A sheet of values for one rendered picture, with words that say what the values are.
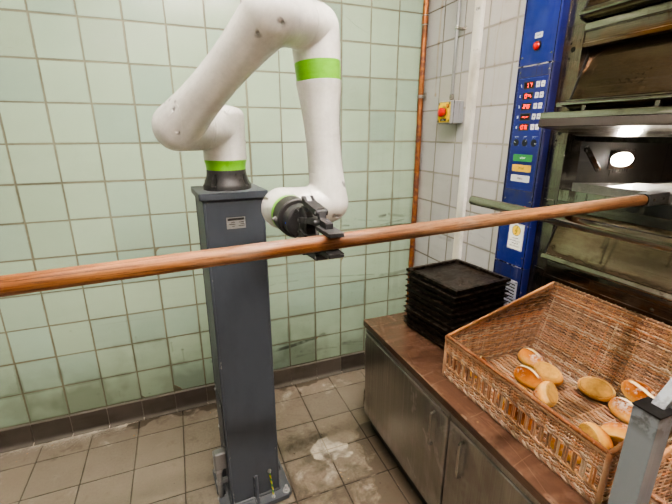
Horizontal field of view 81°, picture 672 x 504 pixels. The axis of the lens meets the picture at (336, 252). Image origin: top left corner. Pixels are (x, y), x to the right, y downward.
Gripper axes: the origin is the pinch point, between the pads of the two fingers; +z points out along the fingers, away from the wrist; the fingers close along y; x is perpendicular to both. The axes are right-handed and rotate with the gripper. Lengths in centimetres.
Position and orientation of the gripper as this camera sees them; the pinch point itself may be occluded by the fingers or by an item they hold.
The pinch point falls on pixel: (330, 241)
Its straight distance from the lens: 73.1
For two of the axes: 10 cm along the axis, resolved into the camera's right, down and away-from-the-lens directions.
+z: 3.8, 2.7, -8.8
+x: -9.3, 1.1, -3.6
